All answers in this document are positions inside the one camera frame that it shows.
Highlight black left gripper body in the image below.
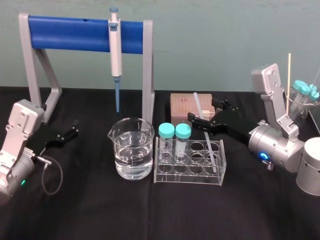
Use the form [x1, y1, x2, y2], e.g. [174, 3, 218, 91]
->
[30, 121, 64, 155]

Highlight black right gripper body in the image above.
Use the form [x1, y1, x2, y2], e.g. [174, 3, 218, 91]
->
[209, 107, 252, 147]

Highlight clear glass stirring rod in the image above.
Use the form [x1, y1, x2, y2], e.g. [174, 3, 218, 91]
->
[192, 92, 218, 175]

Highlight clear tube with teal cap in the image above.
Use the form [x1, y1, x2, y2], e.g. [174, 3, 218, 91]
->
[158, 122, 176, 161]
[308, 84, 320, 102]
[296, 85, 311, 118]
[289, 79, 305, 113]
[174, 123, 192, 162]

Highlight pink pipette tip box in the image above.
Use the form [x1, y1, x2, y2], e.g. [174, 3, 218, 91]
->
[170, 93, 217, 124]

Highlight clear acrylic tube rack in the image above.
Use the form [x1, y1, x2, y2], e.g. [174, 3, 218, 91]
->
[153, 136, 228, 186]

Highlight glass beaker with water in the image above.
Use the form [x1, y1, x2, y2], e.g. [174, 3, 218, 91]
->
[107, 117, 155, 181]

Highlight glass beaker holding tubes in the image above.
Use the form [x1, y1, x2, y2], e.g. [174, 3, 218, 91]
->
[284, 94, 320, 121]

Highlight thin wooden stick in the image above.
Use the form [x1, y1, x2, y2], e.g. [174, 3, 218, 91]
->
[286, 52, 292, 116]

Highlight black table cloth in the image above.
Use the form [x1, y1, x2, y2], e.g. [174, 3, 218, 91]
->
[0, 86, 320, 240]

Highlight black flat board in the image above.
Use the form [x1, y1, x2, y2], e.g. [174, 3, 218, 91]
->
[308, 106, 320, 131]

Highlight white pipette with blue tip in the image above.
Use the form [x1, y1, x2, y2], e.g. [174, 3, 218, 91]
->
[107, 6, 124, 117]

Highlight grey stand with blue bar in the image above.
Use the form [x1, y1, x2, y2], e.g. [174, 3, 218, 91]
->
[18, 12, 156, 125]

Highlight thin dark cable silver plug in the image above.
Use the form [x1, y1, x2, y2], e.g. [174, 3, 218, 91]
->
[31, 154, 64, 196]

